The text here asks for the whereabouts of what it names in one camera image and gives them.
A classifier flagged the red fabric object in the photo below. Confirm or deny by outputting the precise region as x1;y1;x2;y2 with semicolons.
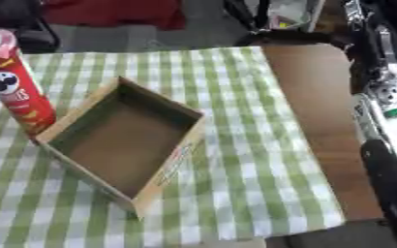
39;0;189;31

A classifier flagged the open tan cardboard box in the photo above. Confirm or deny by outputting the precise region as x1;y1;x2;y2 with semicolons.
34;76;207;220

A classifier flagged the black chair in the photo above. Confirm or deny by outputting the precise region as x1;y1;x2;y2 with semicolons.
0;0;63;54

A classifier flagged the red cylindrical snack can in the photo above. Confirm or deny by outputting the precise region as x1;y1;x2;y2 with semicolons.
0;28;58;138

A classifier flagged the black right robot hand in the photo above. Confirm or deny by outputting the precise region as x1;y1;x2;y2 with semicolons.
341;0;397;97

